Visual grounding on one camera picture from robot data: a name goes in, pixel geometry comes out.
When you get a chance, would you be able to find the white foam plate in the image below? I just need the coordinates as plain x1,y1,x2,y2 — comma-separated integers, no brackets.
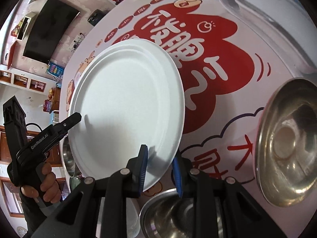
68,39,185,190

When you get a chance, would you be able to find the person's left hand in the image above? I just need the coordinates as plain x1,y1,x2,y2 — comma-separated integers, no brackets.
21,162,61,204

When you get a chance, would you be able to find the large steel bowl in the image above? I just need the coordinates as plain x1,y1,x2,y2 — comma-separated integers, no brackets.
140,189,194,238

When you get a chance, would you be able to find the small patterned steel bowl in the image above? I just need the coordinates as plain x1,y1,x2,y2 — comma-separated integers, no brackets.
62,136,82,177

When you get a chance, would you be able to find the wooden tv cabinet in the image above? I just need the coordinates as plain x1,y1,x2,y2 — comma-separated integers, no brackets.
50,87,61,111

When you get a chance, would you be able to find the pink steel bowl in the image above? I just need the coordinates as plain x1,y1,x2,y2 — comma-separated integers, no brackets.
254,78,316,207

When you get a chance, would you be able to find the printed pink tablecloth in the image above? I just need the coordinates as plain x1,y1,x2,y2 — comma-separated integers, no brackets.
60,0,316,237

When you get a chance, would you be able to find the white dish cabinet appliance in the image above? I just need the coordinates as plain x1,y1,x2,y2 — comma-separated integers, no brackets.
219,0,316,82

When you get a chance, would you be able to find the black wall television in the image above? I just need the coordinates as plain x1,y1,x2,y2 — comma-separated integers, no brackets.
23,0,79,64

